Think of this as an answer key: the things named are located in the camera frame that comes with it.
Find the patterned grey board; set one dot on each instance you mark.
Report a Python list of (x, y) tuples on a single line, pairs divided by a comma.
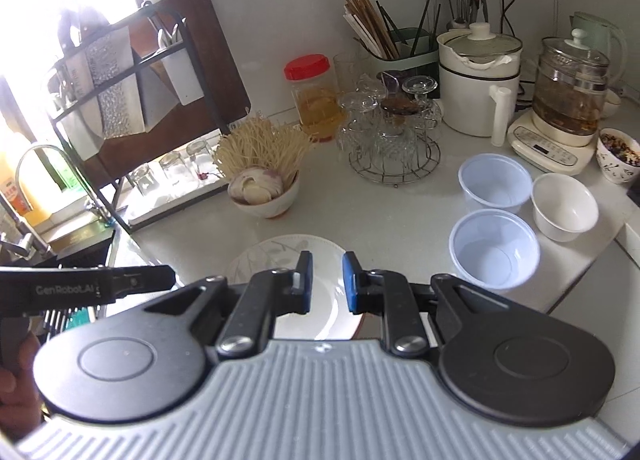
[(117, 90)]

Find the white utensil caddy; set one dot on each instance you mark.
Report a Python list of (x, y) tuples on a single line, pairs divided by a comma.
[(185, 77)]

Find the black dish rack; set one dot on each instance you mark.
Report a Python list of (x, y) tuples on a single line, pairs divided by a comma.
[(112, 202)]

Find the black chopsticks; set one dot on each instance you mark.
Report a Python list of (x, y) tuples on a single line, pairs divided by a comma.
[(422, 25)]

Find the white drip tray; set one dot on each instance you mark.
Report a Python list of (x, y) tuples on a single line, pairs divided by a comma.
[(175, 202)]

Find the bundle of wooden chopsticks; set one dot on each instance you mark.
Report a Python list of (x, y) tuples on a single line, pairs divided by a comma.
[(367, 22)]

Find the pale green electric kettle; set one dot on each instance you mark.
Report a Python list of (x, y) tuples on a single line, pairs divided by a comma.
[(607, 40)]

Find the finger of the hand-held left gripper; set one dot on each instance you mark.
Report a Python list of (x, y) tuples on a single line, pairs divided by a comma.
[(145, 280)]

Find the white leaf plate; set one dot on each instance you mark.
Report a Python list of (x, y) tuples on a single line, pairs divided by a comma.
[(280, 250)]

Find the person's left hand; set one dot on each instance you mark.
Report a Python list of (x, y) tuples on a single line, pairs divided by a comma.
[(17, 390)]

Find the glass health kettle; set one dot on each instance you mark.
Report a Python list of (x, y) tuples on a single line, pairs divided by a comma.
[(565, 90)]

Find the curved steel faucet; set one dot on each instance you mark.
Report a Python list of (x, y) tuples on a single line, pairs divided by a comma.
[(97, 212)]

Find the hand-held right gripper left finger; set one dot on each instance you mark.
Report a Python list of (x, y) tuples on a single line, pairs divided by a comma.
[(305, 285)]

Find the yellow detergent bottle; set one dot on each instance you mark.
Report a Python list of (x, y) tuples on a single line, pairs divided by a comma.
[(15, 200)]

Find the white plastic bowl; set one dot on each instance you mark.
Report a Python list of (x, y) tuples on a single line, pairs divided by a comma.
[(565, 207)]

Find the white ceramic bowl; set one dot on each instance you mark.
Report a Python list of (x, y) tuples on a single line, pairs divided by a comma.
[(270, 207)]

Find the pale blue plastic bowl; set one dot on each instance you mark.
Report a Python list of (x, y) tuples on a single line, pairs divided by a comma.
[(492, 250), (495, 182)]

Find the dried noodle bundle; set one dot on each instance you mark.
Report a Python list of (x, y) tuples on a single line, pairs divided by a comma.
[(260, 145)]

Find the dark wooden cutting board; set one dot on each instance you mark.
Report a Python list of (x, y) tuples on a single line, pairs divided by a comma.
[(220, 65)]

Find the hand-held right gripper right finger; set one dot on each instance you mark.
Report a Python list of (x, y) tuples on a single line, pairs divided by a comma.
[(350, 287)]

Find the garlic bulbs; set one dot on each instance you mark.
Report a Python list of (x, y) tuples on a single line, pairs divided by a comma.
[(255, 187)]

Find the teal scrubber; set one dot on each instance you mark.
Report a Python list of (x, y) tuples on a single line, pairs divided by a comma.
[(80, 320)]

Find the patterned bowl with dried food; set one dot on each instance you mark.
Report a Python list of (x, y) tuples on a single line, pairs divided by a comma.
[(617, 165)]

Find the set of glass cups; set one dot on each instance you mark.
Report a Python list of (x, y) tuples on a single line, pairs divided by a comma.
[(385, 125)]

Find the red-lidded plastic jar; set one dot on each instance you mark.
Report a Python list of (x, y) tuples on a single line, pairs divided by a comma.
[(312, 100)]

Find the white electric cooker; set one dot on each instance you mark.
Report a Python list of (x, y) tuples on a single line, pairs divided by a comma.
[(475, 100)]

